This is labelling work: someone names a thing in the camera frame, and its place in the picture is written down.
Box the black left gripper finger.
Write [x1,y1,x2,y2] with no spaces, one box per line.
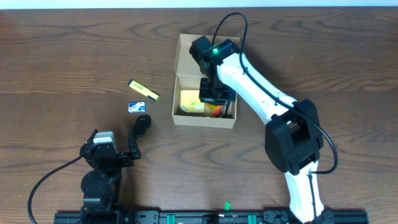
[85,129,98,145]
[127,126,141,159]

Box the yellow tape roll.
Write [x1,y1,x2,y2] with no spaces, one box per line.
[206,103,223,111]

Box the red black stapler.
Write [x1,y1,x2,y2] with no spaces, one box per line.
[213,101,231,118]

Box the yellow sticky notes pad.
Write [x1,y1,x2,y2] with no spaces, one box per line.
[179,90,205,113]

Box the brown cardboard box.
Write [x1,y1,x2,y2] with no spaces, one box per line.
[172,34,238,129]

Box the white blue staples box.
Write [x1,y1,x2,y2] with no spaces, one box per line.
[128,101,146,113]

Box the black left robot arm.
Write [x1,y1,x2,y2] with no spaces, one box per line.
[80,127,145,213]

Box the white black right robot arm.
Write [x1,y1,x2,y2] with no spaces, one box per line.
[189,36,325,223]

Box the black round tape dispenser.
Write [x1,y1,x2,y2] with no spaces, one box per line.
[133,114,152,138]

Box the yellow highlighter marker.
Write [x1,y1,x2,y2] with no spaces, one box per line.
[128,80,160,101]

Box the green small clip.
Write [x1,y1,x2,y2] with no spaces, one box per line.
[224,202,231,212]

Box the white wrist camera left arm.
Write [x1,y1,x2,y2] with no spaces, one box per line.
[93,131,116,149]

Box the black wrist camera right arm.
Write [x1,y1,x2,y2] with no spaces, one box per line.
[189,35,213,63]

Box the black mounting rail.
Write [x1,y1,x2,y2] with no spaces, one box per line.
[53,210,369,224]

